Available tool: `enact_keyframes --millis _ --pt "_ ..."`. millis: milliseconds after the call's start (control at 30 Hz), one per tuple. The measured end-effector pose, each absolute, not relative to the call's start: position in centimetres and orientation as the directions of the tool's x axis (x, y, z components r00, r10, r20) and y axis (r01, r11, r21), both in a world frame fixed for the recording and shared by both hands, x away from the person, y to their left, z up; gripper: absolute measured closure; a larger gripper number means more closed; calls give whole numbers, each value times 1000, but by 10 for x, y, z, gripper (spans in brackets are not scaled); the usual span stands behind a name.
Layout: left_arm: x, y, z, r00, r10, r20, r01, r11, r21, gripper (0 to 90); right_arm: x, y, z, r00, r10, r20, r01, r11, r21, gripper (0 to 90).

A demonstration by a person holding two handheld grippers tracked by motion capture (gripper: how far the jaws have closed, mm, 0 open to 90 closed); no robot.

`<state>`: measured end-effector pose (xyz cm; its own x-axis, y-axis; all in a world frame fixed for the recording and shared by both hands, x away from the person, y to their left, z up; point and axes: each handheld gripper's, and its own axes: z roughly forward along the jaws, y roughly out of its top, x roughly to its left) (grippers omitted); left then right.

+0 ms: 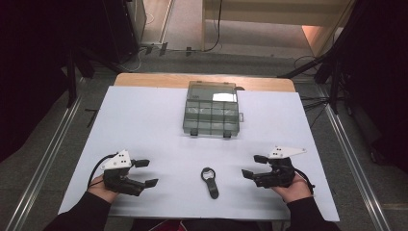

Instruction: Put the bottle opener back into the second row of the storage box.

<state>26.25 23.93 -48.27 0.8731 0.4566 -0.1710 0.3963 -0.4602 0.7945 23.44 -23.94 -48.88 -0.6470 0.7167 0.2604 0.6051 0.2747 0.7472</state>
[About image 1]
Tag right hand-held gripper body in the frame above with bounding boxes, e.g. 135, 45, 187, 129
253, 145, 307, 190

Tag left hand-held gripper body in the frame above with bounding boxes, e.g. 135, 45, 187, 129
100, 149, 147, 197

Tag black bottle opener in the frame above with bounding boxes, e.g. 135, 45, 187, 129
200, 167, 220, 200

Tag clear plastic compartment box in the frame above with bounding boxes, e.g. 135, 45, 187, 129
182, 80, 245, 140

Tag person's right hand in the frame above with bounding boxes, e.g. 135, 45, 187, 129
271, 172, 314, 204

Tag person's left hand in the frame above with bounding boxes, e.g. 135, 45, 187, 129
87, 174, 120, 204

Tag white board sheet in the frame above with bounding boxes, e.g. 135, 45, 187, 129
57, 85, 341, 222

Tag wooden table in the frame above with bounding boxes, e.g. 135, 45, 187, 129
114, 72, 296, 93

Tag black stand legs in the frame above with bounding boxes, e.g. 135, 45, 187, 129
64, 47, 127, 109
277, 52, 342, 116

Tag dark curtain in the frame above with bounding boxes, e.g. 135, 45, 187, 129
0, 0, 109, 163
333, 0, 408, 174

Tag black cabinet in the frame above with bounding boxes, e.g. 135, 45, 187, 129
101, 0, 147, 64

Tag light wooden furniture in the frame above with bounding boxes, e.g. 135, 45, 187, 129
200, 0, 354, 58

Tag left hand-held gripper black cable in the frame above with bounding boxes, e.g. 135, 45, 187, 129
87, 153, 118, 191

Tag hand-held gripper black cable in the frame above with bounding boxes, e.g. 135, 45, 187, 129
87, 153, 118, 191
293, 167, 317, 195

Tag right hand-held gripper black cable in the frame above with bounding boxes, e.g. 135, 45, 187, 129
293, 167, 317, 195

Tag metal floor rail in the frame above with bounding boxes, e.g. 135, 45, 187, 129
5, 95, 83, 231
319, 95, 392, 231

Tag black floor cables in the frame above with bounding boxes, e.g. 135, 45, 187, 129
300, 94, 335, 130

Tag white floor cable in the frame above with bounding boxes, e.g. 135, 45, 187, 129
117, 47, 143, 73

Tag black hanging cable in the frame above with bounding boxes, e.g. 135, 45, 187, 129
203, 0, 224, 53

